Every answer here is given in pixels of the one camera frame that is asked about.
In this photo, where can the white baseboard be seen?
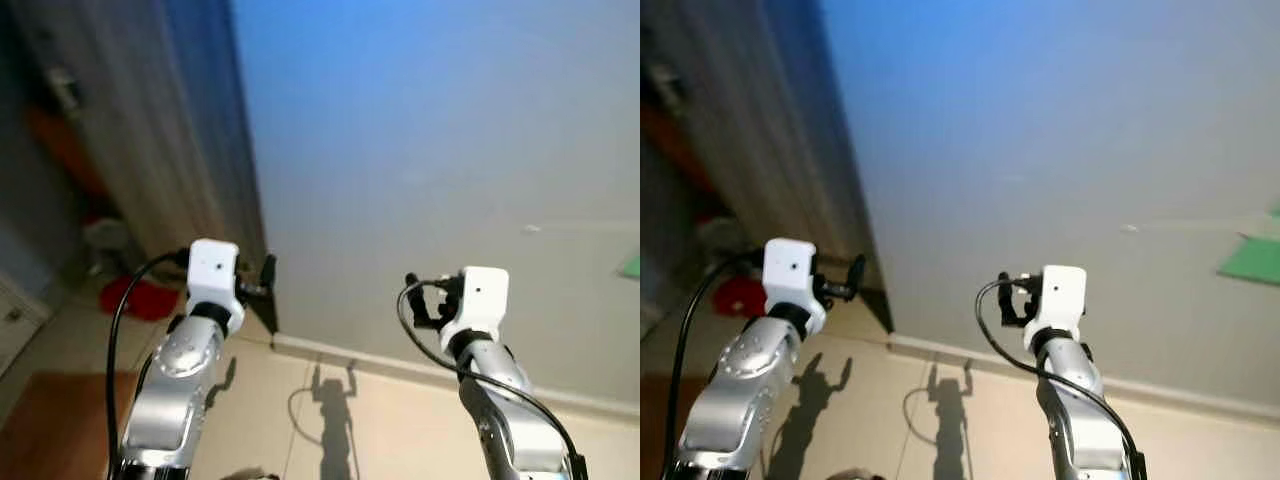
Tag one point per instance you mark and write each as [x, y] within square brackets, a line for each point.
[960, 357]
[400, 367]

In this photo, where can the grey cabinet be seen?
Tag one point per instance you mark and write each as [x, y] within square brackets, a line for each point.
[18, 320]

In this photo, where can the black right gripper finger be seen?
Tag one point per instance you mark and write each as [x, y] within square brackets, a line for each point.
[1005, 292]
[413, 292]

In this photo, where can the brown floor mat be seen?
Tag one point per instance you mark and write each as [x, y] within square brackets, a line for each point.
[60, 425]
[660, 425]

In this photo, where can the red floor object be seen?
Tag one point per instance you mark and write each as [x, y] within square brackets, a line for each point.
[145, 298]
[742, 296]

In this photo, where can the grey wooden door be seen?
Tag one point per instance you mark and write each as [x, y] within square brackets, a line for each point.
[150, 110]
[760, 120]

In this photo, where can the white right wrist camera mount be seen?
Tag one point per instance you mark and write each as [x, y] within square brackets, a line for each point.
[1062, 295]
[482, 295]

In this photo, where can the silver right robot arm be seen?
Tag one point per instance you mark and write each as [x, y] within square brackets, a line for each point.
[1080, 410]
[510, 420]

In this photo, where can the green wall sheet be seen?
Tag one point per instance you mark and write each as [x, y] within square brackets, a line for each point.
[1252, 260]
[631, 267]

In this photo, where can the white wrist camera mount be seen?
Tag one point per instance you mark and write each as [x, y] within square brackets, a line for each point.
[212, 270]
[482, 295]
[1062, 295]
[790, 270]

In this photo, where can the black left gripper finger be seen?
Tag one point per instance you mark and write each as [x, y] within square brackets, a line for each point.
[269, 272]
[857, 272]

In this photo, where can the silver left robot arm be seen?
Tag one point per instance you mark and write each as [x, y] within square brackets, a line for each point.
[745, 375]
[180, 370]

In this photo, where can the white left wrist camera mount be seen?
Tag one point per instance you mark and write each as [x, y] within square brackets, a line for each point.
[212, 270]
[790, 270]

